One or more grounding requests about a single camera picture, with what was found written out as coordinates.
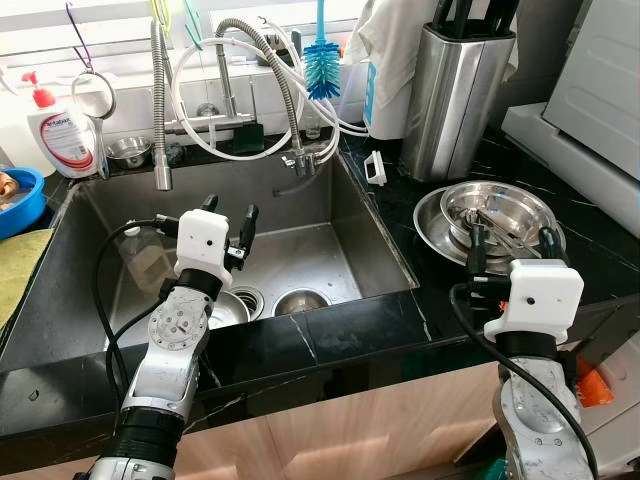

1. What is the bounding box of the flexible steel sprayer hose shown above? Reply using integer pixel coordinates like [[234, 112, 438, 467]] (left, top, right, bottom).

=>
[[150, 20, 176, 191]]

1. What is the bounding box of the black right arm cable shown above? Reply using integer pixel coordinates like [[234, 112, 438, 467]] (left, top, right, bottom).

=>
[[448, 283, 601, 480]]

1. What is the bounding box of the white appliance with lid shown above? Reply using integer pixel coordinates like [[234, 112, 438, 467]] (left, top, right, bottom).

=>
[[500, 0, 640, 236]]

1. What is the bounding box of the stainless steel sink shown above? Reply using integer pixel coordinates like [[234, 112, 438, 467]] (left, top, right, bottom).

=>
[[0, 150, 421, 376]]

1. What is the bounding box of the small steel bowl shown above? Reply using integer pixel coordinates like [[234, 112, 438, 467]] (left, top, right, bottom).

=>
[[205, 290, 251, 329]]

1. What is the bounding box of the blue plastic bowl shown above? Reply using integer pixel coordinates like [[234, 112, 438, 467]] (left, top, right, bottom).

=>
[[0, 166, 46, 239]]

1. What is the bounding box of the white spray bottle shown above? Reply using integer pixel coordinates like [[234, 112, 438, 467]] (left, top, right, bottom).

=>
[[0, 100, 36, 169]]

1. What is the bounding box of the round hanging metal strainer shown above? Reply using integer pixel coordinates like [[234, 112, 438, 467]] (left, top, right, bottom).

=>
[[70, 68, 118, 121]]

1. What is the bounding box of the steel sink drain strainer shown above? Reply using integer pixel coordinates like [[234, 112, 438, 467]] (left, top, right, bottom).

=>
[[230, 287, 266, 319]]

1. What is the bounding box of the steel faucet with arched hose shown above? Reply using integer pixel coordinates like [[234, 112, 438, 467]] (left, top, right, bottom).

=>
[[165, 18, 326, 181]]

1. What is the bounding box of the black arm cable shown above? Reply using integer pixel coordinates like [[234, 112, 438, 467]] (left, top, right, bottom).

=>
[[448, 283, 601, 480], [92, 218, 186, 401]]

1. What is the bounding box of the wooden cabinet front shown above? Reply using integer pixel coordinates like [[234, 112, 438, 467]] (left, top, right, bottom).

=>
[[0, 362, 511, 480]]

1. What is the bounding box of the orange object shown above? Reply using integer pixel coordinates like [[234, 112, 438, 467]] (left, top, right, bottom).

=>
[[578, 360, 613, 406]]

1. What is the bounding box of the white washing machine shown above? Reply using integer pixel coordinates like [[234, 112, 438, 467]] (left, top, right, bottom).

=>
[[575, 330, 640, 480]]

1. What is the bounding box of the wide steel bowl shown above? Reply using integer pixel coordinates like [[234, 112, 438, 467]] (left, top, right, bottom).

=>
[[440, 180, 556, 251]]

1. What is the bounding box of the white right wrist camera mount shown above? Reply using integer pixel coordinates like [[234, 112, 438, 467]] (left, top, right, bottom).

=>
[[485, 260, 584, 346]]

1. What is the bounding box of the white looped water hose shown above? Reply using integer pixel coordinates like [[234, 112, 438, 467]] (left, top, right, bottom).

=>
[[172, 35, 371, 166]]

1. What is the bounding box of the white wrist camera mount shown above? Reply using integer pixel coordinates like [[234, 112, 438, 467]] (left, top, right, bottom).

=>
[[175, 208, 233, 291], [485, 260, 584, 346]]

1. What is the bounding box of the steel knife block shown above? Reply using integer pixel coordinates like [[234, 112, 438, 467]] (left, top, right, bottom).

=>
[[400, 0, 521, 183]]

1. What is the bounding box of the green plastic object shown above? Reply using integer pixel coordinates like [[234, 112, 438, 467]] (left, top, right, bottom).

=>
[[470, 455, 511, 480]]

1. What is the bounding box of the small steel cup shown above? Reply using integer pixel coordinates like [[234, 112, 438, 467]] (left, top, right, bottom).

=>
[[272, 288, 331, 317]]

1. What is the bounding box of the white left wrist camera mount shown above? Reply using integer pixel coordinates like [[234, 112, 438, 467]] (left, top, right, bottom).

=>
[[175, 208, 233, 291]]

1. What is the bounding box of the small white plastic clip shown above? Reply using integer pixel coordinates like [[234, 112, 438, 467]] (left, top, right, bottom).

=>
[[365, 150, 389, 186]]

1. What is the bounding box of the white soap bottle red pump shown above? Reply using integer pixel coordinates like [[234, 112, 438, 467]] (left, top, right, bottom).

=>
[[22, 70, 106, 181]]

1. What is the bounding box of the yellow green cloth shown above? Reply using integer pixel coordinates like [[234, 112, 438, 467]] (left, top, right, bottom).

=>
[[0, 228, 53, 331]]

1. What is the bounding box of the large steel plate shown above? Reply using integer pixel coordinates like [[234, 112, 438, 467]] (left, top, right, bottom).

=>
[[413, 185, 569, 276]]

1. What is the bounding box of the white jug blue label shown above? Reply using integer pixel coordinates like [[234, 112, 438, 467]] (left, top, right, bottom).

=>
[[365, 55, 416, 141]]

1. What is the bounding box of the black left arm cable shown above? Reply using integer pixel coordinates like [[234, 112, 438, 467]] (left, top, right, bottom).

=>
[[92, 218, 186, 401]]

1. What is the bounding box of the white hanging towel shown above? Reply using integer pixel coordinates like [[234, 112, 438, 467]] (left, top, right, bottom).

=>
[[345, 0, 436, 96]]

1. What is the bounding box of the tiny steel dish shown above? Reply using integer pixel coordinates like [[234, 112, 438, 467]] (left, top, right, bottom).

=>
[[105, 137, 151, 169]]

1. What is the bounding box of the blue bottle brush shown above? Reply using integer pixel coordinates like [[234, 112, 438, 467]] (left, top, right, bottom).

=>
[[303, 0, 344, 101]]

